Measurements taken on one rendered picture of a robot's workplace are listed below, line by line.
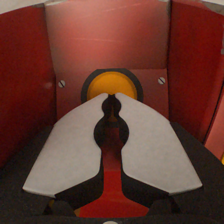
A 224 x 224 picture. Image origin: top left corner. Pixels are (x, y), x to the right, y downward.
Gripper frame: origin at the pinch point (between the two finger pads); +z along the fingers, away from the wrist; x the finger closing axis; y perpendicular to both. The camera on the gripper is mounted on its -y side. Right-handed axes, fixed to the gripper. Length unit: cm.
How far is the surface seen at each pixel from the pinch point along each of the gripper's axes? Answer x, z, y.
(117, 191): 0.2, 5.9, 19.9
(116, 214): -0.1, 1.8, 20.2
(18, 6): -43, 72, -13
